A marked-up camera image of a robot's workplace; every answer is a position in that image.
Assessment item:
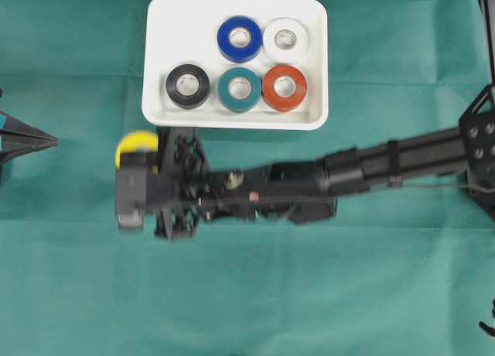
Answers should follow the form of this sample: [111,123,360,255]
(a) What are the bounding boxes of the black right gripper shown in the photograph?
[155,127,210,240]

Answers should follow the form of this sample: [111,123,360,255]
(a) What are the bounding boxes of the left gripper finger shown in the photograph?
[1,143,56,163]
[1,111,57,145]

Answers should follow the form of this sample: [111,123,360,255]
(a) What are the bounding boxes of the yellow tape roll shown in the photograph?
[115,131,159,173]

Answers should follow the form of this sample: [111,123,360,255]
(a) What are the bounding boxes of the black tape roll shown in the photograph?
[166,63,210,109]

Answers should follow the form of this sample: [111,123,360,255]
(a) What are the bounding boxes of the teal green tape roll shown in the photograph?
[217,67,261,113]

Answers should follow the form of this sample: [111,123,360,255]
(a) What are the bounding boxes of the red tape roll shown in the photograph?
[262,64,308,112]

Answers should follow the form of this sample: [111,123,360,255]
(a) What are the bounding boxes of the blue tape roll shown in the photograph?
[217,15,262,63]

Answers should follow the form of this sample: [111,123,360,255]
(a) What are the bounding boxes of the white tape roll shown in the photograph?
[263,18,309,63]

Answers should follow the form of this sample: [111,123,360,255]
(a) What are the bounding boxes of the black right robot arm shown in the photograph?
[154,128,468,240]

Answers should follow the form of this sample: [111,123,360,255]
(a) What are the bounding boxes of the white plastic tray case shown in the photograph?
[142,0,330,131]

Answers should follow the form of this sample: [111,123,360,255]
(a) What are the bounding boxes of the green table cloth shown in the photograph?
[1,0,494,355]

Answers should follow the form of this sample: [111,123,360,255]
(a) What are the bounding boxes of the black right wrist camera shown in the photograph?
[115,149,174,231]

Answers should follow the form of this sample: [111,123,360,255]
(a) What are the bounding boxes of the black metal arm base bracket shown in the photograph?
[459,0,494,217]

